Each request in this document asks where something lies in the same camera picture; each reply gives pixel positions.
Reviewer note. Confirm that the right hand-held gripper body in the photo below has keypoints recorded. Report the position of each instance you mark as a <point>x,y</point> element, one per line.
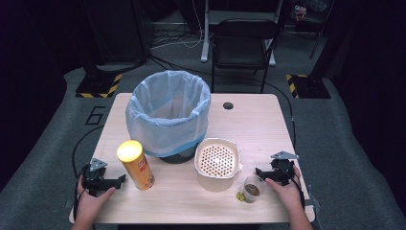
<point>282,167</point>

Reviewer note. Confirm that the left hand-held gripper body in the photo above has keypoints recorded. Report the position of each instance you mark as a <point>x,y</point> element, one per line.
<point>95,179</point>

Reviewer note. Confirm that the clear plastic cup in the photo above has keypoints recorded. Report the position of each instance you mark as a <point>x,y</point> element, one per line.
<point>252,191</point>

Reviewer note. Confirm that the cream strainer basin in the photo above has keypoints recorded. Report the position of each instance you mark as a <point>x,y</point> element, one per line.
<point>217,163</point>

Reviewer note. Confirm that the person's left hand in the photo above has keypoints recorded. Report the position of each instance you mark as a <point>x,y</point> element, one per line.
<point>92,204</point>

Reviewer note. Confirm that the person's right hand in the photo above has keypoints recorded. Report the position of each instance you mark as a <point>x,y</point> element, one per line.
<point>288,195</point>

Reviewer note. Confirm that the yellow chips can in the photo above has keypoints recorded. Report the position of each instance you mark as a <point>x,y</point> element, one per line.
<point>137,169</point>

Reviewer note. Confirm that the small yellow wrapper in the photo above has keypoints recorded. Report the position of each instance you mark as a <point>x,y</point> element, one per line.
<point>240,196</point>

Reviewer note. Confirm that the striped black stand base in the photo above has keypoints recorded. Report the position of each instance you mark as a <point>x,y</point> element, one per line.
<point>97,86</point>
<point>309,87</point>

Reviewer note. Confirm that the black folding chair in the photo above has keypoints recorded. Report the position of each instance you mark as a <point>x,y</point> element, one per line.
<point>242,44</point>

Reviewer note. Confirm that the black tripod stand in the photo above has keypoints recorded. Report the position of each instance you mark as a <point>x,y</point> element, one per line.
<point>319,35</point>

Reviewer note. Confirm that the black cabinet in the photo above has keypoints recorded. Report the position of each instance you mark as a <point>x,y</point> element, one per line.
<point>115,32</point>

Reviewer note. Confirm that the white desk frame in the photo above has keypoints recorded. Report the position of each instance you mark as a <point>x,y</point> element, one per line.
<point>204,48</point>

